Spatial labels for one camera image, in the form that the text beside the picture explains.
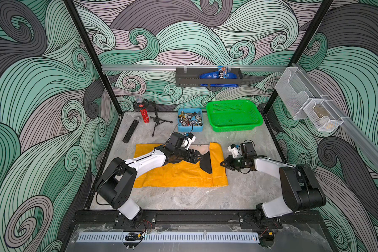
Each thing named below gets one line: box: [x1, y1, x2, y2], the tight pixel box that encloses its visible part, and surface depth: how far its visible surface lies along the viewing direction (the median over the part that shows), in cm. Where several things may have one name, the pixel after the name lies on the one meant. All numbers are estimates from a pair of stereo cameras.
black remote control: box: [122, 119, 140, 144], surface depth 108 cm
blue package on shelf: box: [199, 65, 239, 88], surface depth 93 cm
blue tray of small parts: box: [177, 108, 204, 133], surface depth 116 cm
